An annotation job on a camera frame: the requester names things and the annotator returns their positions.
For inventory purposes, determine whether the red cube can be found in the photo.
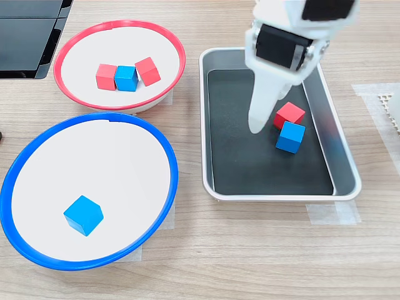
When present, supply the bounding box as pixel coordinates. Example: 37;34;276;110
134;56;162;88
273;101;306;129
95;63;118;91

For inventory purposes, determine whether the blue cube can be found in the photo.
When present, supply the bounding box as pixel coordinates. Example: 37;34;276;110
275;121;306;154
62;195;104;238
114;65;139;93

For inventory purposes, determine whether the red-rimmed white plate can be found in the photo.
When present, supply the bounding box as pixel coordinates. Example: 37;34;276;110
52;19;187;114

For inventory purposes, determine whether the black mat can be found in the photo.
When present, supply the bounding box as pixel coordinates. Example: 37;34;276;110
207;67;334;196

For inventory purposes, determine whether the pale perforated plate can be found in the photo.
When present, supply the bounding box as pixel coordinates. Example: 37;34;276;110
377;92;400;135

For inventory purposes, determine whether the steel tray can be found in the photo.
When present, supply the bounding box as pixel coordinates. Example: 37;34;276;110
199;46;363;202

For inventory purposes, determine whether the long clear tape strip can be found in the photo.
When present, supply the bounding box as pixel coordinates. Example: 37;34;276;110
362;93;400;176

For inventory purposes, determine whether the blue-rimmed white plate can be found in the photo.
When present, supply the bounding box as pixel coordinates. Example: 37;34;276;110
0;111;179;272

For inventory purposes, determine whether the black glossy flat device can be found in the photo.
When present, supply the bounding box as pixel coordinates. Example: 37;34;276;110
0;0;74;80

